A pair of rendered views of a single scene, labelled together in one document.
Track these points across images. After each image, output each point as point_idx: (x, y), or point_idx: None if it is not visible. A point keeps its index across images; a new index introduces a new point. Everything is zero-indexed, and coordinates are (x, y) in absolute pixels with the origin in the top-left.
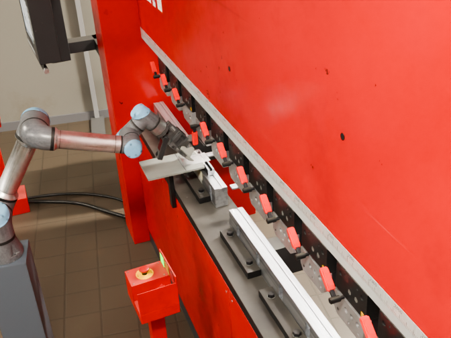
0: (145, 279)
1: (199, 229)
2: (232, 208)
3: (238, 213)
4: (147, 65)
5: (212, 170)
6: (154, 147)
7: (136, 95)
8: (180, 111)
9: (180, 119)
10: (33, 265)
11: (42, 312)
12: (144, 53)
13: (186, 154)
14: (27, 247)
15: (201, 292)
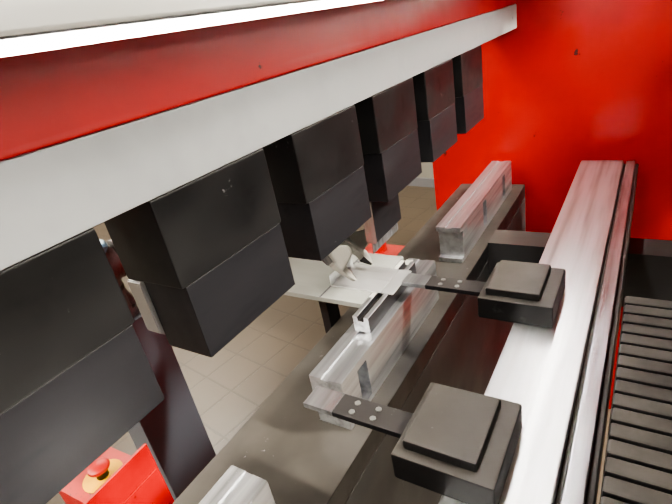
0: (84, 490)
1: (218, 455)
2: (342, 450)
3: (228, 498)
4: (496, 89)
5: (364, 322)
6: (422, 235)
7: (470, 143)
8: (551, 188)
9: (551, 203)
10: (155, 347)
11: (163, 413)
12: (491, 64)
13: (331, 259)
14: (138, 319)
15: None
